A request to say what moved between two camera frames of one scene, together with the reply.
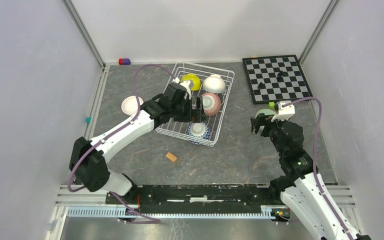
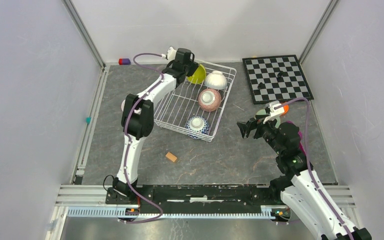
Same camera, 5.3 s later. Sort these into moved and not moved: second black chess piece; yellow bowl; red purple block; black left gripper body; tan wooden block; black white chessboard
Moved: black left gripper body; yellow bowl
Not moved: black white chessboard; red purple block; tan wooden block; second black chess piece
